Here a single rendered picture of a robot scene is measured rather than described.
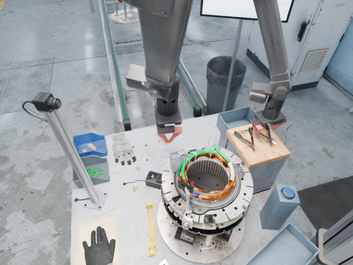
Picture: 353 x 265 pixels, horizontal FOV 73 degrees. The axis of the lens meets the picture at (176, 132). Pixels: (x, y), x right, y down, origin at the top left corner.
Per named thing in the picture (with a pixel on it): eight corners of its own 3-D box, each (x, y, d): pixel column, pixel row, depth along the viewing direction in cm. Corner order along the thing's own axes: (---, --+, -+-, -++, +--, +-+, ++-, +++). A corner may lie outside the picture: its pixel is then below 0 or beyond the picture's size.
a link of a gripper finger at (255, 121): (246, 129, 102) (250, 113, 95) (260, 125, 104) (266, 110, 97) (254, 141, 98) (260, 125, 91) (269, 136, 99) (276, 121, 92)
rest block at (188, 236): (183, 228, 101) (183, 226, 99) (195, 233, 99) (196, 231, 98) (179, 238, 98) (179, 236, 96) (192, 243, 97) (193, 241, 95)
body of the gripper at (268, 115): (253, 115, 96) (257, 101, 91) (274, 110, 98) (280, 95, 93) (261, 126, 92) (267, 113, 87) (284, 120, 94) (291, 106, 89)
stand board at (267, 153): (225, 133, 107) (226, 129, 105) (262, 123, 111) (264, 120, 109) (248, 169, 94) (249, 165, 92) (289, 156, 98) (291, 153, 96)
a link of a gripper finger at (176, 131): (158, 150, 69) (157, 129, 61) (155, 130, 73) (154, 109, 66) (181, 147, 70) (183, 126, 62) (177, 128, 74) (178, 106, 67)
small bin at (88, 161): (108, 161, 129) (105, 152, 123) (111, 182, 120) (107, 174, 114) (76, 167, 126) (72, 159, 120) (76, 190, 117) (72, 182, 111)
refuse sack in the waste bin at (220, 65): (198, 87, 268) (201, 58, 243) (230, 81, 275) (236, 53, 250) (211, 109, 243) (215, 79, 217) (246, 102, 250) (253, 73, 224)
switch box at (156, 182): (150, 175, 123) (149, 169, 118) (168, 180, 121) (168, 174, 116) (145, 185, 119) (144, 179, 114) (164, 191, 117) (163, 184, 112)
